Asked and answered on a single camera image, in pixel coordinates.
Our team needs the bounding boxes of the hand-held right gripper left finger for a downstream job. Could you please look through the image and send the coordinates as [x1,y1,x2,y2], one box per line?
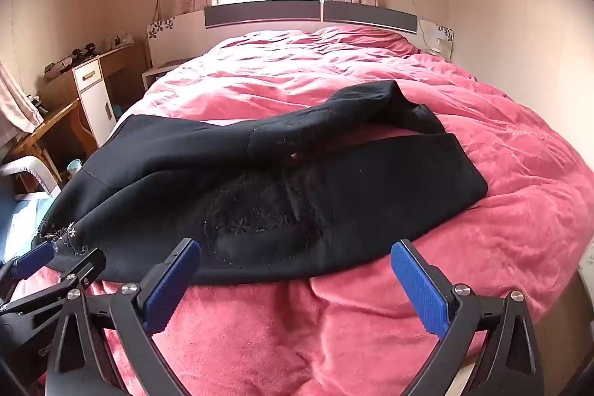
[45,238,201,396]

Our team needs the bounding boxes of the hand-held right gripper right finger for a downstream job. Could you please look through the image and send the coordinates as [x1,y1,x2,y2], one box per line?
[391,239,546,396]

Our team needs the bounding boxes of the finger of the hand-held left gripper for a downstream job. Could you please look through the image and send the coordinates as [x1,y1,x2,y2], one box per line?
[0,248,107,323]
[0,242,55,285]

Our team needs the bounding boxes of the black pants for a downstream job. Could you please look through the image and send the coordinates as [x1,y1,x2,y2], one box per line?
[35,79,489,286]

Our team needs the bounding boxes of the pink blanket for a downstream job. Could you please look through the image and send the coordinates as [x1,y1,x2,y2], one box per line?
[42,25,594,396]

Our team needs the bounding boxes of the white chair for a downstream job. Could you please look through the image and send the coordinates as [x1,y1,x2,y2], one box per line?
[0,155,62,198]

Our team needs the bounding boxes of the wooden table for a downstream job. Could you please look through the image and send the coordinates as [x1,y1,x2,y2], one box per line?
[7,98,91,186]

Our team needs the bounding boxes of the light hanging cloth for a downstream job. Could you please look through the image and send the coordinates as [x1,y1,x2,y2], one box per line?
[0,61,45,137]

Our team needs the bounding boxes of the white bedside cabinet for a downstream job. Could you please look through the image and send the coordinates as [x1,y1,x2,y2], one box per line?
[72,55,118,148]

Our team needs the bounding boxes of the dark clutter on dresser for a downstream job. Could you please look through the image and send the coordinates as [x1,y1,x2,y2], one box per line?
[44,45,100,79]

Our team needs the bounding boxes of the white nightstand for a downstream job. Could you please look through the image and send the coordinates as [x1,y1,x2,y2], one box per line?
[141,59,189,91]

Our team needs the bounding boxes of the wooden dresser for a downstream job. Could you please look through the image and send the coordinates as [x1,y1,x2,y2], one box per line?
[39,41,150,118]

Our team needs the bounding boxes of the white and grey bed headboard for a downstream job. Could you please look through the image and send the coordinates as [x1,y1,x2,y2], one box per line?
[147,0,454,69]

